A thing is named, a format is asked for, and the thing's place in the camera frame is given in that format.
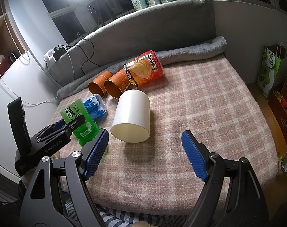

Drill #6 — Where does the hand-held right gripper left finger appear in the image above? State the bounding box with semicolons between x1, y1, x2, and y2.
19;129;109;227

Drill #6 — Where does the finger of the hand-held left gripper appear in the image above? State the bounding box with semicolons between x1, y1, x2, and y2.
51;117;86;136

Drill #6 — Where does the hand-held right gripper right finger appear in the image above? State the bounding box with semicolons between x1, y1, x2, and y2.
181;130;270;227

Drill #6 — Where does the white cup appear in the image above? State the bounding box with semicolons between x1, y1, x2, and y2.
110;89;151;144

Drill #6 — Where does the orange paper cup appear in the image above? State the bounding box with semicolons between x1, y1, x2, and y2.
88;71;113;98
104;68;132;99

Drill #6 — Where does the green plastic bottle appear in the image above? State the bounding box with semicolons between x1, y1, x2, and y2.
59;99;101;147

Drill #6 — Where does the blue plastic bottle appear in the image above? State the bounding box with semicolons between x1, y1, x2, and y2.
83;94;107;120

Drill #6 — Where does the pink plaid blanket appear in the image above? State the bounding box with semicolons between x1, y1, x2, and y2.
51;54;284;216

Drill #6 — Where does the striped cloth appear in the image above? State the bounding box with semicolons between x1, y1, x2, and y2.
63;197;194;227

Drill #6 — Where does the white power strip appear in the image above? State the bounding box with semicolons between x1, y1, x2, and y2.
43;47;68;62

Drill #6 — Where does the red snack canister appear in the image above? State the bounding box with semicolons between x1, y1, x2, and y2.
123;50;165;91

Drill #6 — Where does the small shiny packet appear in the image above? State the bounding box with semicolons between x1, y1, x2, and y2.
278;151;287;173

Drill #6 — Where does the red cardboard box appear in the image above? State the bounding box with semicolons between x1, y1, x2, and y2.
267;75;287;152

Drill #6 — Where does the rolled grey blanket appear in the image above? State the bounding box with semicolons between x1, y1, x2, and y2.
57;35;228;100

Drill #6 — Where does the green paper bag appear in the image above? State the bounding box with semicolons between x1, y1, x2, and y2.
257;44;287;100

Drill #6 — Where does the black tripod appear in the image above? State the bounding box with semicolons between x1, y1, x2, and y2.
87;0;116;27

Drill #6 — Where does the grey upholstered headboard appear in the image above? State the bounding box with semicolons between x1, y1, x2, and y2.
45;0;217;88

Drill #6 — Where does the white cable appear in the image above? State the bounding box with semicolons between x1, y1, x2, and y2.
0;48;75;106

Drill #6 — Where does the black cable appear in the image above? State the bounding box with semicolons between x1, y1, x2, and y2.
58;37;99;76

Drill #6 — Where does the white bead cord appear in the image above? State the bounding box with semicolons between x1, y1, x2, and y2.
0;0;32;65

